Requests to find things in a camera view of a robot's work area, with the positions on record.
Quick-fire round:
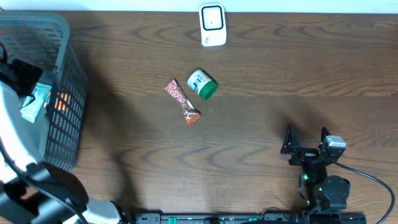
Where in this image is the teal wet wipes packet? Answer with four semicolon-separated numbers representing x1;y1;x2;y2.
21;83;52;123

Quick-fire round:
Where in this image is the orange Kleenex tissue pack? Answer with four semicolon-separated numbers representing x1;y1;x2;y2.
55;93;70;113

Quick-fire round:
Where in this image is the red Topps candy bar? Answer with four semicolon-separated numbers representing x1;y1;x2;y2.
164;79;200;125

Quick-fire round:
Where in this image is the green lidded white jar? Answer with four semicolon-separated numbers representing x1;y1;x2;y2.
187;70;218;100

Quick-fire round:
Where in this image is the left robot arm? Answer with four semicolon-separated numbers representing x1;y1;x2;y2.
1;57;135;223

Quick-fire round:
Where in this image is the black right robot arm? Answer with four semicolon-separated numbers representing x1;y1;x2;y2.
280;125;351;212

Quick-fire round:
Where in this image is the grey plastic mesh basket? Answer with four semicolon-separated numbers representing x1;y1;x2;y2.
1;11;89;170

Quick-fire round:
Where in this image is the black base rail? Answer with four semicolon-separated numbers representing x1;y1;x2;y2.
134;210;367;224

